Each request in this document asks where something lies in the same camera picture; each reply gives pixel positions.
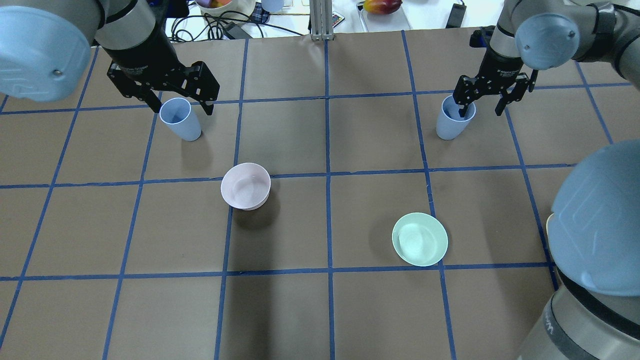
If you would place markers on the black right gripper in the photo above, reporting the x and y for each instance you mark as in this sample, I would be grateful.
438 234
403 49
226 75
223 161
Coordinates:
501 67

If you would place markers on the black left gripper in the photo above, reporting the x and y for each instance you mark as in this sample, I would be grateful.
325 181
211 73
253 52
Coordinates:
143 56

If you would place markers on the blue cup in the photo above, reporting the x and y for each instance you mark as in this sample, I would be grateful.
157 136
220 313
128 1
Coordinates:
177 113
450 123
272 6

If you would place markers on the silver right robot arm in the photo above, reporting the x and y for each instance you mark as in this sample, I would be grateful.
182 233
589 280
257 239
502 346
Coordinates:
593 227

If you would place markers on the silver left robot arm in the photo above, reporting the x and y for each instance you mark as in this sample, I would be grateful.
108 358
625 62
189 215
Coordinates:
45 48

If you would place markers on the black power brick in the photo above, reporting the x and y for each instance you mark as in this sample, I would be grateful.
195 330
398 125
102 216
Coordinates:
456 15

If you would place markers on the pink bowl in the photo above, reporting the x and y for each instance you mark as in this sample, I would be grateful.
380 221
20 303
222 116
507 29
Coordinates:
246 186

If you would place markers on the bowl of coloured blocks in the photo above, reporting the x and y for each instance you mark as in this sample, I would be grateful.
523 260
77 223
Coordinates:
232 9

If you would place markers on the metal tray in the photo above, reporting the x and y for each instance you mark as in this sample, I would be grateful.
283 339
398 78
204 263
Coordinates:
397 21

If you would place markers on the blue cup on rack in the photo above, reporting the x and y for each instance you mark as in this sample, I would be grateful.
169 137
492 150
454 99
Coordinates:
272 6

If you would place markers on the red mango fruit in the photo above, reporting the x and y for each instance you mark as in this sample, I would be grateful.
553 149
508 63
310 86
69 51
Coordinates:
381 7

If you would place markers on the mint green bowl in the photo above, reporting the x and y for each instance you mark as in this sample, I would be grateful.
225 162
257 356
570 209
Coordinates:
420 239

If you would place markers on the white remote control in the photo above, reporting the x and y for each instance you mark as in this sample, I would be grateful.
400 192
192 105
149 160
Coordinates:
337 19

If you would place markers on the aluminium frame post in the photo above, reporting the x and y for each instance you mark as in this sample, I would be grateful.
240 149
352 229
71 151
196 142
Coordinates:
321 20

